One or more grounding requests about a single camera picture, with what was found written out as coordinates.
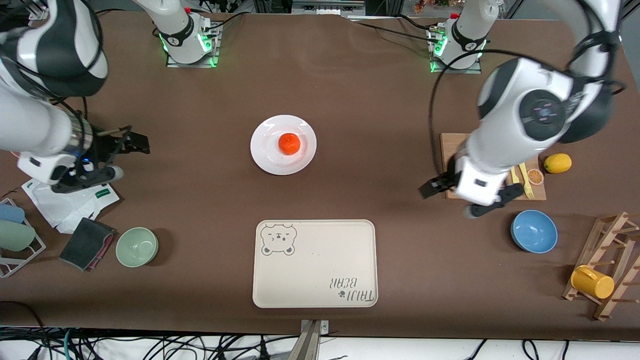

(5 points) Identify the white round plate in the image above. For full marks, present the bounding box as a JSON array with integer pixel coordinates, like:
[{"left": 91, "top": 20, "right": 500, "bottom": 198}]
[{"left": 250, "top": 114, "right": 318, "bottom": 176}]

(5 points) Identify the orange mandarin fruit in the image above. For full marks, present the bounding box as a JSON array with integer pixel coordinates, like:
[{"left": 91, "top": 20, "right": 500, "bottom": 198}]
[{"left": 278, "top": 133, "right": 302, "bottom": 156}]

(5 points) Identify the wooden cutting board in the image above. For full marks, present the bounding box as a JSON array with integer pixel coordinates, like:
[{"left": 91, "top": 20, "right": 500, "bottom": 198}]
[{"left": 440, "top": 132, "right": 547, "bottom": 201}]

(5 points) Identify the yellow plastic fork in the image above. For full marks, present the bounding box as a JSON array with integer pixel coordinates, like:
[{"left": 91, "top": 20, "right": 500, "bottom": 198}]
[{"left": 518, "top": 162, "right": 536, "bottom": 200}]

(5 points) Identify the white plastic bag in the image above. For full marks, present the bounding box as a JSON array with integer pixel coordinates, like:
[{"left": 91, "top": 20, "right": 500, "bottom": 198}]
[{"left": 21, "top": 179, "right": 121, "bottom": 235}]

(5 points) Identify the dark grey folded cloth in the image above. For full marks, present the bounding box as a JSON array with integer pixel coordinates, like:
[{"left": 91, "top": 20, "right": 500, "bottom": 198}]
[{"left": 59, "top": 217, "right": 117, "bottom": 272}]

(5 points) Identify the blue bowl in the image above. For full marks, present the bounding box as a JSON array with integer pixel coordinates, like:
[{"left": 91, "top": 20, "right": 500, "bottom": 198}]
[{"left": 510, "top": 209, "right": 559, "bottom": 254}]

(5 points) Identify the pale green bowl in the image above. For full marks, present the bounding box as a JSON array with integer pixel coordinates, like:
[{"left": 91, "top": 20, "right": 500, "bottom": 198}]
[{"left": 115, "top": 227, "right": 159, "bottom": 268}]

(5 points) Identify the yellow lemon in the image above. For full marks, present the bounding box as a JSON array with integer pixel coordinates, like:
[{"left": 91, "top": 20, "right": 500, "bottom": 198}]
[{"left": 543, "top": 153, "right": 573, "bottom": 175}]

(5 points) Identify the light blue cup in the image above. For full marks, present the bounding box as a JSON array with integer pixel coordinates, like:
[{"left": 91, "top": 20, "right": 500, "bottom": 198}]
[{"left": 0, "top": 202, "right": 26, "bottom": 224}]

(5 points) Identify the sage green cup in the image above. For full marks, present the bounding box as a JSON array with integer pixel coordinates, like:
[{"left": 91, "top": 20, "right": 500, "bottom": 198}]
[{"left": 0, "top": 220, "right": 37, "bottom": 252}]

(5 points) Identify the cream tray with bear print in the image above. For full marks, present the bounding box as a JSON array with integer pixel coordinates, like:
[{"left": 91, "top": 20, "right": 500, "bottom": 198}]
[{"left": 252, "top": 219, "right": 379, "bottom": 309}]

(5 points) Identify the yellow mug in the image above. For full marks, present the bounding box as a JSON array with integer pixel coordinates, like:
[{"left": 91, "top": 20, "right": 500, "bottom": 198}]
[{"left": 570, "top": 265, "right": 616, "bottom": 300}]

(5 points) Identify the wooden drying rack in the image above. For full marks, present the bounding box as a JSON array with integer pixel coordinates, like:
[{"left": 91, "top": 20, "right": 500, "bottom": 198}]
[{"left": 562, "top": 211, "right": 640, "bottom": 322}]

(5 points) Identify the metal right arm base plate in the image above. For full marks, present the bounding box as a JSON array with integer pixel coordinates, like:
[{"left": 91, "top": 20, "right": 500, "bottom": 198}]
[{"left": 165, "top": 22, "right": 222, "bottom": 69}]

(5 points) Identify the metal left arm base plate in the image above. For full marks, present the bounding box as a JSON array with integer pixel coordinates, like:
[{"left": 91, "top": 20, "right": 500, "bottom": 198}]
[{"left": 428, "top": 25, "right": 483, "bottom": 75}]

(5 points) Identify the white wire cup rack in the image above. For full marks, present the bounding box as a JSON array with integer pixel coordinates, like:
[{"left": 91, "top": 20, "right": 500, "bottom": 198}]
[{"left": 0, "top": 197, "right": 47, "bottom": 279}]

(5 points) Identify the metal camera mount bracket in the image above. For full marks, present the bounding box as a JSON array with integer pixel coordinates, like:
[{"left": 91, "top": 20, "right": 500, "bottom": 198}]
[{"left": 287, "top": 319, "right": 331, "bottom": 360}]

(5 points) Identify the green cable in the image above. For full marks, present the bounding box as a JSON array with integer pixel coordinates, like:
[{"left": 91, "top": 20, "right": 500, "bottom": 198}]
[{"left": 62, "top": 327, "right": 76, "bottom": 360}]

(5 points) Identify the grey metal frame rail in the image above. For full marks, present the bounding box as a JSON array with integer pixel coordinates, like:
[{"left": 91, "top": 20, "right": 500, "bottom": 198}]
[{"left": 291, "top": 0, "right": 367, "bottom": 17}]

